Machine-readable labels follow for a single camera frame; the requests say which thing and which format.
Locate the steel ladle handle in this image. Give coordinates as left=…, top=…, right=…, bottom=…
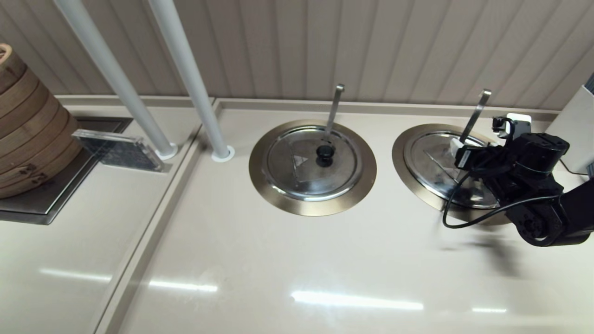
left=458, top=89, right=492, bottom=144
left=322, top=83, right=345, bottom=143

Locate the white metal pole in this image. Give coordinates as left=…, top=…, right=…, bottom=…
left=147, top=0, right=231, bottom=157
left=52, top=0, right=174, bottom=156

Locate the recessed steel tray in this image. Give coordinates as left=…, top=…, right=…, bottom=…
left=0, top=117, right=134, bottom=226

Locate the clear acrylic sign holder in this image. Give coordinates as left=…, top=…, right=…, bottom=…
left=72, top=128, right=173, bottom=173

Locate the bamboo steamer basket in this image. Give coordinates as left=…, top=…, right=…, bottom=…
left=0, top=43, right=27, bottom=95
left=0, top=85, right=51, bottom=139
left=0, top=69, right=39, bottom=116
left=0, top=96, right=63, bottom=157
left=0, top=110, right=78, bottom=178
left=0, top=134, right=84, bottom=199

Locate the steel lid with black knob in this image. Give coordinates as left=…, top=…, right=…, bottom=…
left=261, top=125, right=363, bottom=202
left=403, top=131, right=502, bottom=209

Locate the round metal pan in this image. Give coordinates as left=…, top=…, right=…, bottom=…
left=392, top=123, right=516, bottom=226

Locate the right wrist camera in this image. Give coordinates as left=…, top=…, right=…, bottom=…
left=492, top=113, right=532, bottom=140

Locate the white square container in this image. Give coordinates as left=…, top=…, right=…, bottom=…
left=549, top=85, right=594, bottom=174

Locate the brass round well rim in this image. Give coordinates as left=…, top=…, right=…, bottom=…
left=248, top=119, right=377, bottom=217

